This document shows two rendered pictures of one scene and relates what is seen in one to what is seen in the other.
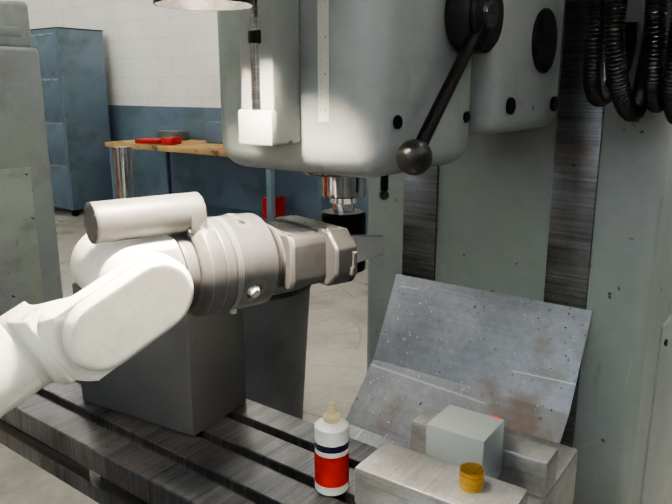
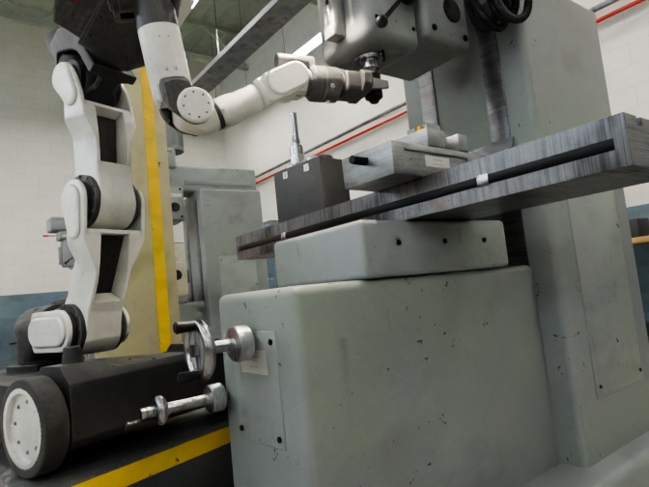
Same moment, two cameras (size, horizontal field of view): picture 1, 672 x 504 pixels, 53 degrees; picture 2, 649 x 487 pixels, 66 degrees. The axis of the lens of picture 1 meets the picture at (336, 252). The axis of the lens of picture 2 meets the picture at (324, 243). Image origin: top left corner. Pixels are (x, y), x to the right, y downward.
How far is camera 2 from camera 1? 0.91 m
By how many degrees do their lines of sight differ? 24
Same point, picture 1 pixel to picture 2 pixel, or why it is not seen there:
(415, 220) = not seen: hidden behind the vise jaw
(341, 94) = (356, 12)
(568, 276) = (499, 125)
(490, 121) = (426, 32)
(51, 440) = (265, 234)
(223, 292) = (321, 82)
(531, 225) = (479, 110)
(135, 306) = (290, 73)
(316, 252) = (356, 76)
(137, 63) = not seen: hidden behind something
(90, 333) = (275, 78)
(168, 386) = (314, 197)
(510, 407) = not seen: hidden behind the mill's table
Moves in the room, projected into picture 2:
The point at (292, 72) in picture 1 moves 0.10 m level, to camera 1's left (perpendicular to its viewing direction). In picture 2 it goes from (340, 13) to (303, 22)
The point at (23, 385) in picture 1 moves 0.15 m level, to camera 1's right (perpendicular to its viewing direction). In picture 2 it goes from (255, 99) to (317, 85)
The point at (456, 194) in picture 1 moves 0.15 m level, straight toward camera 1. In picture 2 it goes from (446, 114) to (435, 100)
